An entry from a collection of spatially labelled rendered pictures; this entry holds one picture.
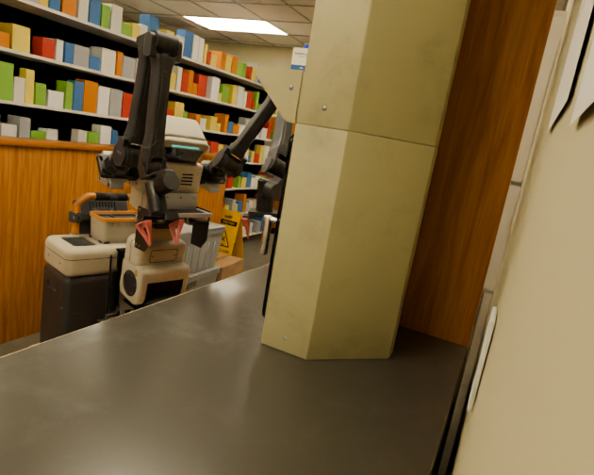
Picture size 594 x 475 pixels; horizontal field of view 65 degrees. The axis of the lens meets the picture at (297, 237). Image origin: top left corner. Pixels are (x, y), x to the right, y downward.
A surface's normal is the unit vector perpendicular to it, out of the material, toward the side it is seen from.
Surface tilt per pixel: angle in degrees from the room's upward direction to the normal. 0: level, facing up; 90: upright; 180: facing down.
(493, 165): 90
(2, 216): 90
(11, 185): 90
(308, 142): 90
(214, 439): 0
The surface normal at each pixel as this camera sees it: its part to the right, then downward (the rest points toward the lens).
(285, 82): -0.43, 0.11
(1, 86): 0.89, 0.23
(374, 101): 0.33, 0.25
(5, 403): 0.16, -0.97
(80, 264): 0.73, 0.25
